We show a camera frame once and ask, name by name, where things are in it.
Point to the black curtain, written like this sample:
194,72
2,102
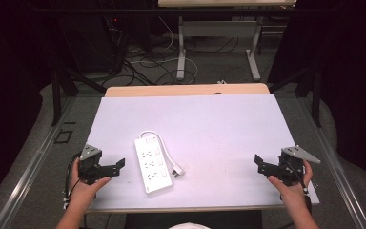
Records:
9,79
352,79

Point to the person's white shirt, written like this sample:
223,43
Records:
189,226

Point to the white-legged desk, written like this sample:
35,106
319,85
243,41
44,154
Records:
219,28

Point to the black equipment with red light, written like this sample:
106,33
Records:
114,41

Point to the person's right hand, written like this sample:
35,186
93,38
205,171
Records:
295,194

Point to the person's left hand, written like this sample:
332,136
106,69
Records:
82,192

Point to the aluminium rail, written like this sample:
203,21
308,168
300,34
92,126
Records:
336,165
28,171

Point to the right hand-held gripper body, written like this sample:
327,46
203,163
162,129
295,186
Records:
294,167

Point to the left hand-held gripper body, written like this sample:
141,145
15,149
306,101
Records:
89,165

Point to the black metal stand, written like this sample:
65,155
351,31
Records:
314,92
58,92

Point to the white table mat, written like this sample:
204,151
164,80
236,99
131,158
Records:
219,133

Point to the person's dark trousers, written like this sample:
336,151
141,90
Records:
193,218

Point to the wooden table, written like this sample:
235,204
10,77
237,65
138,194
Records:
184,89

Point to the black horizontal bar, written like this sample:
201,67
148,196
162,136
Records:
171,10

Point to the white power strip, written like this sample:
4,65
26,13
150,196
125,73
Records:
152,165

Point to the white plug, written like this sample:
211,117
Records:
178,171

